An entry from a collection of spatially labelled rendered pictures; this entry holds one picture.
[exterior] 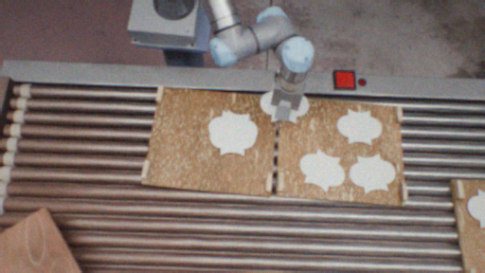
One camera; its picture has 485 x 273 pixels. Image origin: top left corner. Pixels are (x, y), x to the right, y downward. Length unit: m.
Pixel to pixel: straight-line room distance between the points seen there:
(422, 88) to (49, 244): 1.31
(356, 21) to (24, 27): 2.07
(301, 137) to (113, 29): 1.72
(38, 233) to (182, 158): 0.46
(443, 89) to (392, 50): 1.21
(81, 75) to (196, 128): 0.46
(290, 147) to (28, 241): 0.82
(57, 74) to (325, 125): 0.95
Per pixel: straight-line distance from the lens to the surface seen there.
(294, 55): 1.05
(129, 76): 1.58
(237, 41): 1.08
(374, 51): 2.83
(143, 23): 1.64
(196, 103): 1.48
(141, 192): 1.41
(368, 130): 1.50
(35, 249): 1.34
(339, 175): 1.42
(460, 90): 1.73
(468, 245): 1.52
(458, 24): 3.16
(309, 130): 1.46
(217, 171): 1.39
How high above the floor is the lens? 2.26
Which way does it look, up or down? 69 degrees down
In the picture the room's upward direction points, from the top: 5 degrees clockwise
